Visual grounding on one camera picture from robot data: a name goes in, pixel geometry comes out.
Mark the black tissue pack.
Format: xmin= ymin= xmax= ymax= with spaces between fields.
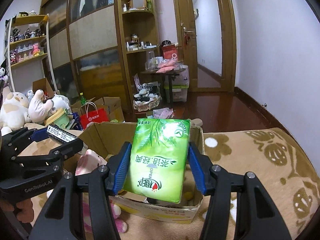
xmin=47 ymin=125 xmax=78 ymax=144

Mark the pink swirl roll squishy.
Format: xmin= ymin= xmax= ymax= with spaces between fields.
xmin=75 ymin=149 xmax=107 ymax=176

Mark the pink bear plush toy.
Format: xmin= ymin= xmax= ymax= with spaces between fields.
xmin=82 ymin=197 xmax=127 ymax=234

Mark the green tissue pack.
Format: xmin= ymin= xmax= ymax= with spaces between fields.
xmin=123 ymin=119 xmax=190 ymax=203

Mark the person left hand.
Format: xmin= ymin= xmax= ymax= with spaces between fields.
xmin=0 ymin=197 xmax=34 ymax=224

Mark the white brown plush bear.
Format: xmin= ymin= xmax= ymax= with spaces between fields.
xmin=1 ymin=92 xmax=31 ymax=135

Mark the green yellow plush toy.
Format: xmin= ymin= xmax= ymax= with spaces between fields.
xmin=44 ymin=108 xmax=70 ymax=129

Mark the white long ear plush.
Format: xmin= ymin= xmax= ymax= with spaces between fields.
xmin=28 ymin=89 xmax=54 ymax=124

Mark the red paper shopping bag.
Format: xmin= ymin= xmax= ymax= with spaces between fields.
xmin=80 ymin=102 xmax=109 ymax=129

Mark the green glass bottle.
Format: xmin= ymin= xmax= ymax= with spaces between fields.
xmin=80 ymin=93 xmax=87 ymax=106

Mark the beige flower blanket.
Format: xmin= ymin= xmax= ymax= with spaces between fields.
xmin=23 ymin=122 xmax=320 ymax=240

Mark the open brown cardboard box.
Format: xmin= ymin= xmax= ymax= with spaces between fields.
xmin=71 ymin=96 xmax=125 ymax=122

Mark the lace trimmed basket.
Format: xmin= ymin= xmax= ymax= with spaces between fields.
xmin=133 ymin=81 xmax=162 ymax=112

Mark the white yellow display shelf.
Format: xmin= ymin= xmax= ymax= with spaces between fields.
xmin=4 ymin=11 xmax=57 ymax=92

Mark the wooden wardrobe cabinet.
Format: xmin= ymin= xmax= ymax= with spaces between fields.
xmin=40 ymin=0 xmax=159 ymax=113

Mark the clear plastic storage bin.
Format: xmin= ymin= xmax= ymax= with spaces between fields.
xmin=164 ymin=85 xmax=189 ymax=103

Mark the small dark side table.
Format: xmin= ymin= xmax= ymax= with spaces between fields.
xmin=140 ymin=68 xmax=185 ymax=105

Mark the pink cloth bundle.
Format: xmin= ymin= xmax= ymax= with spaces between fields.
xmin=157 ymin=59 xmax=177 ymax=73

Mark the red bag on table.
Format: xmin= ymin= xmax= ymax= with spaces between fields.
xmin=162 ymin=44 xmax=178 ymax=60

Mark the wooden door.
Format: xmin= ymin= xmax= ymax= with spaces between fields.
xmin=174 ymin=0 xmax=236 ymax=92

